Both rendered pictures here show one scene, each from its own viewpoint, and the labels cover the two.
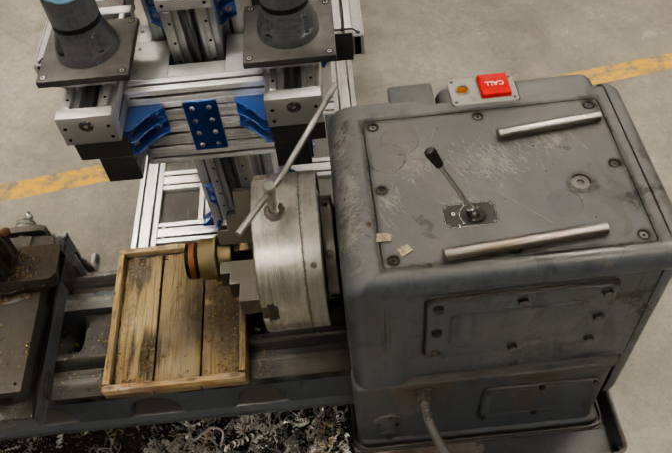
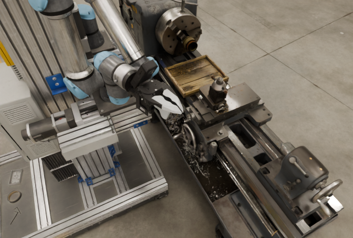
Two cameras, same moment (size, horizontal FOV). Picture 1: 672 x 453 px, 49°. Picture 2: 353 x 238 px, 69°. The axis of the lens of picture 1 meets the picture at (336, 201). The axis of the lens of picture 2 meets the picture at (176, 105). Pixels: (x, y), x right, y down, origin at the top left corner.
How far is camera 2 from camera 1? 225 cm
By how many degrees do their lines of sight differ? 67
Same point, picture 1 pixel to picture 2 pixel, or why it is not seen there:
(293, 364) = (196, 52)
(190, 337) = (201, 70)
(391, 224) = not seen: outside the picture
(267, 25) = (98, 38)
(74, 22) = not seen: hidden behind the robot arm
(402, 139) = not seen: outside the picture
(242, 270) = (191, 33)
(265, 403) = not seen: hidden behind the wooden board
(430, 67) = not seen: outside the picture
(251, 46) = (104, 47)
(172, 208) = (106, 195)
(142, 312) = (200, 82)
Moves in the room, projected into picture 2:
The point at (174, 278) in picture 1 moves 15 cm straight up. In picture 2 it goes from (185, 80) to (186, 63)
